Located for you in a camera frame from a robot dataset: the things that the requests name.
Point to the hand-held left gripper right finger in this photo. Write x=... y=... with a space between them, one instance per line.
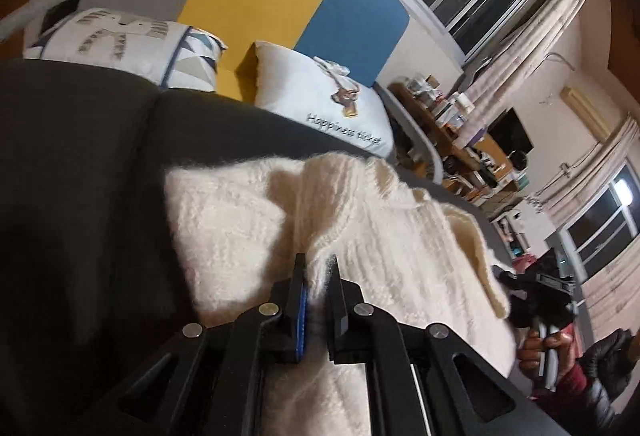
x=332 y=311

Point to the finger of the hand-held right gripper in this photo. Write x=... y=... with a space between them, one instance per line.
x=506 y=277

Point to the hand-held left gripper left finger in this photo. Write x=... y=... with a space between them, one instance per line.
x=300 y=316

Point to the cream knitted sweater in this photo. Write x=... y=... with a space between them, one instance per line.
x=400 y=241

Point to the person's right forearm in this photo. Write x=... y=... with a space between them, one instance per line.
x=600 y=376

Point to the person's right hand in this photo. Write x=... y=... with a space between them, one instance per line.
x=530 y=356

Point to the low grey cabinet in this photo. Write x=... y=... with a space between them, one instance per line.
x=510 y=226

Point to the beige patterned curtain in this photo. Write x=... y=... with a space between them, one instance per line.
x=615 y=296
x=590 y=161
x=525 y=46

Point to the black monitor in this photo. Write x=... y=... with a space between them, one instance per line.
x=510 y=131

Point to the cluttered wooden desk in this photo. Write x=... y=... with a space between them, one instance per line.
x=450 y=131

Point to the white dog print pillow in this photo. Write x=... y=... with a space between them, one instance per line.
x=325 y=101

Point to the black leather chair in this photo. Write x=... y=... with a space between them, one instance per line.
x=75 y=166

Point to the triangle patterned pillow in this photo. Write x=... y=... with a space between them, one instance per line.
x=125 y=46

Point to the beige wall air conditioner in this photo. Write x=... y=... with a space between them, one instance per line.
x=582 y=111

